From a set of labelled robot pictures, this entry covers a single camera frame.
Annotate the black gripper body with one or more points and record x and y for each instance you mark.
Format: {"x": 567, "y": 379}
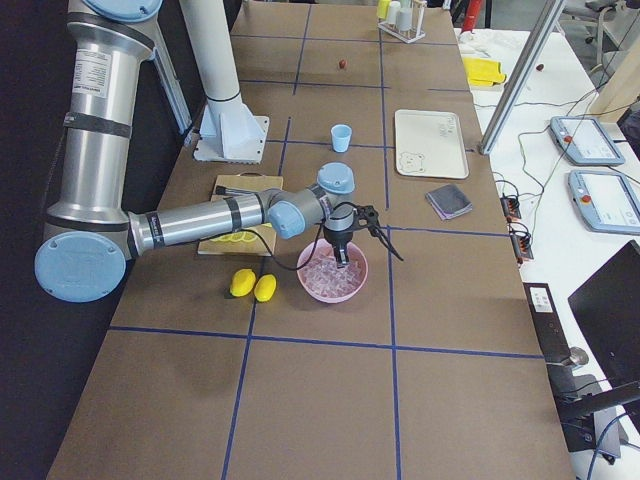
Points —
{"x": 337, "y": 239}

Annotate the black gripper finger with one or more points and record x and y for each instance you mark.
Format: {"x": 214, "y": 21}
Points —
{"x": 341, "y": 255}

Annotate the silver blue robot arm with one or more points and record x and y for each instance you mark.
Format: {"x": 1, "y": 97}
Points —
{"x": 107, "y": 214}

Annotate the pink bowl of ice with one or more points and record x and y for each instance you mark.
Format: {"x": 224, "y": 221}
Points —
{"x": 324, "y": 280}

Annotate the light blue plastic cup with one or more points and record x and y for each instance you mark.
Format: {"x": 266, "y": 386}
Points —
{"x": 340, "y": 137}

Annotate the grey plastic cup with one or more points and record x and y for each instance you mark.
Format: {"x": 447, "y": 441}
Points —
{"x": 403, "y": 20}

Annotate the yellow plastic cup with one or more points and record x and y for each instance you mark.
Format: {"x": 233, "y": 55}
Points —
{"x": 382, "y": 9}

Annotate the white plastic cup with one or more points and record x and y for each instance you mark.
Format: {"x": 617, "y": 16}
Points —
{"x": 392, "y": 12}

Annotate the yellow lemon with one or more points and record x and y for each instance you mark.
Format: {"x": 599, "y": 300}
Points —
{"x": 242, "y": 282}
{"x": 265, "y": 288}

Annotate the grey folded cloth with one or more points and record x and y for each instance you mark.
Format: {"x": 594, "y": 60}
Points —
{"x": 449, "y": 202}

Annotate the cream bear serving tray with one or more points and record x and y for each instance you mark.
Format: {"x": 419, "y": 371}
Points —
{"x": 429, "y": 144}

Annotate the lemon slice row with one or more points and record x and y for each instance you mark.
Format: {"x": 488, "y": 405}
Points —
{"x": 237, "y": 237}

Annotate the orange black connector block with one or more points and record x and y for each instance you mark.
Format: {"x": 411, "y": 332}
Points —
{"x": 511, "y": 207}

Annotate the yellow cloth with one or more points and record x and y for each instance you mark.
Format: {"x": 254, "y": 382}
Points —
{"x": 483, "y": 72}

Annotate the white crumpled tissue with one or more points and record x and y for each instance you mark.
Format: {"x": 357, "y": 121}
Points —
{"x": 486, "y": 42}

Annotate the black power adapter box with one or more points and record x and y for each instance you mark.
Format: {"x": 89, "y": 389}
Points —
{"x": 549, "y": 331}

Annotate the upper teach pendant tablet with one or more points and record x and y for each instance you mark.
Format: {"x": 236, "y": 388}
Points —
{"x": 584, "y": 141}

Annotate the teach pendant tablet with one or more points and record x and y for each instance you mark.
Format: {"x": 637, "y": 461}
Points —
{"x": 605, "y": 201}
{"x": 584, "y": 141}

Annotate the red object at corner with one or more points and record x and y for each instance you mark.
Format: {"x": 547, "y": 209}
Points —
{"x": 471, "y": 16}

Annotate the lower teach pendant tablet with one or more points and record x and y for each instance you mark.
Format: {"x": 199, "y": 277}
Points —
{"x": 605, "y": 201}

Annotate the black laptop computer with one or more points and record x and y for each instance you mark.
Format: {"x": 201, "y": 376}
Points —
{"x": 606, "y": 309}

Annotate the black monitor stand clamp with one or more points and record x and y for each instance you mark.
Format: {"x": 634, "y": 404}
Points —
{"x": 586, "y": 410}

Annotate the grey office chair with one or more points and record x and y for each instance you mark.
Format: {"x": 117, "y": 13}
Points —
{"x": 617, "y": 21}

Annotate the steel black handled tool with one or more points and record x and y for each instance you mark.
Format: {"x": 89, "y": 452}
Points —
{"x": 226, "y": 191}

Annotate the white camera pole base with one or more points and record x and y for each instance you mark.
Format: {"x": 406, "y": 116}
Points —
{"x": 229, "y": 131}

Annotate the white wire cup rack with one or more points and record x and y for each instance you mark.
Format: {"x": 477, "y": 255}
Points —
{"x": 409, "y": 36}

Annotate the aluminium frame post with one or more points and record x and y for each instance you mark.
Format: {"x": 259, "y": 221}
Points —
{"x": 524, "y": 66}

